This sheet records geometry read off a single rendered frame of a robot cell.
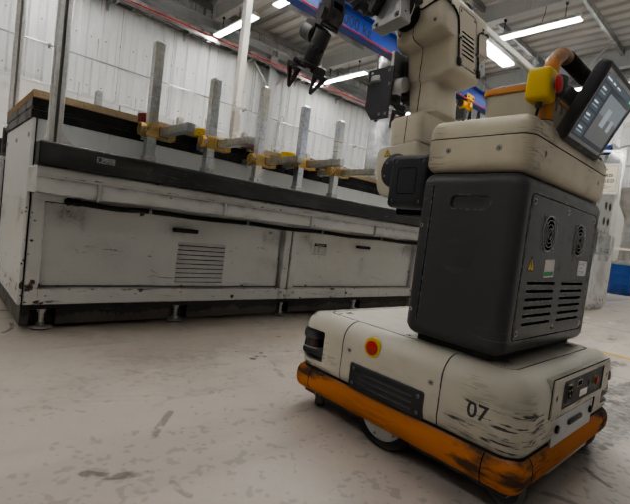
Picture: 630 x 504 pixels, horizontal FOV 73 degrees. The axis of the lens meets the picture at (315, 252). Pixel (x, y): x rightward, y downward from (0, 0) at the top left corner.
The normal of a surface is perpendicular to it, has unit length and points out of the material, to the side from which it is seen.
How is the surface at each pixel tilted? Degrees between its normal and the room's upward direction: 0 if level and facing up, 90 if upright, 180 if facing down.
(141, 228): 91
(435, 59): 90
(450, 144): 90
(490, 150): 90
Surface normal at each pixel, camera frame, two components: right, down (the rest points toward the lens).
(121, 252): 0.67, 0.12
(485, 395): -0.74, -0.06
